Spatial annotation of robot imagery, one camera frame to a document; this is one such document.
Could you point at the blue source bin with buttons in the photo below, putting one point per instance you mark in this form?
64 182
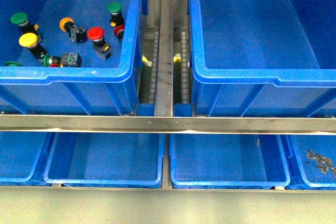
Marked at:
98 87

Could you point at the green push button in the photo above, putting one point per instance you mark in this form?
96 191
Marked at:
21 20
115 10

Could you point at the green push button left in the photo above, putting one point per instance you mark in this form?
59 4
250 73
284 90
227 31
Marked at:
21 20

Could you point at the lower blue bin with clips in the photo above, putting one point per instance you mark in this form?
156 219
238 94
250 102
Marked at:
303 172

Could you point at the lower blue bin far left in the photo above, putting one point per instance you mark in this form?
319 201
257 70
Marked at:
24 157

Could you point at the green button at bin edge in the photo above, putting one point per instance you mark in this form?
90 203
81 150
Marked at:
13 64

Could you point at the green push button right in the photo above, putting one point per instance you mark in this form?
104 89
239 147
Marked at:
115 10

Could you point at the small red button cap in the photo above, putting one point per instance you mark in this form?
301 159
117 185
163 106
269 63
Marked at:
54 65

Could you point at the steel front shelf rail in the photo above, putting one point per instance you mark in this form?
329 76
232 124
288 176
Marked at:
168 125

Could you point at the steel shelf rail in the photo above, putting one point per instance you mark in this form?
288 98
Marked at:
168 125
272 190

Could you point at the red push button at wall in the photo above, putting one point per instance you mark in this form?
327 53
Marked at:
119 32

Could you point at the steel divider rail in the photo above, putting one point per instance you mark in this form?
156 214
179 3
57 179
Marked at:
164 79

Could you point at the yellow mushroom push button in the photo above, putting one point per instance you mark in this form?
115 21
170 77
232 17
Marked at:
31 42

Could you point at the steel lower shelf rail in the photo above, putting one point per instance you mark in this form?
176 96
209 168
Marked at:
272 190

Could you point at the lower blue bin middle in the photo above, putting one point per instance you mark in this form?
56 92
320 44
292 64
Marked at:
228 161

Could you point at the blue middle upper bin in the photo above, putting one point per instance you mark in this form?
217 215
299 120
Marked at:
263 57

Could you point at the orange-yellow push button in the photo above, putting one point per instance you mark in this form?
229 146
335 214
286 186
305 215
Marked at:
76 34

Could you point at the red mushroom push button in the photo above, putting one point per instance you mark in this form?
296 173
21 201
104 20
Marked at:
101 47

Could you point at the pile of small metal clips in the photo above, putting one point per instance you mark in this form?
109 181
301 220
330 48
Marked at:
324 164

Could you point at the green button lying flat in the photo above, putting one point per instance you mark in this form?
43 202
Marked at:
66 60

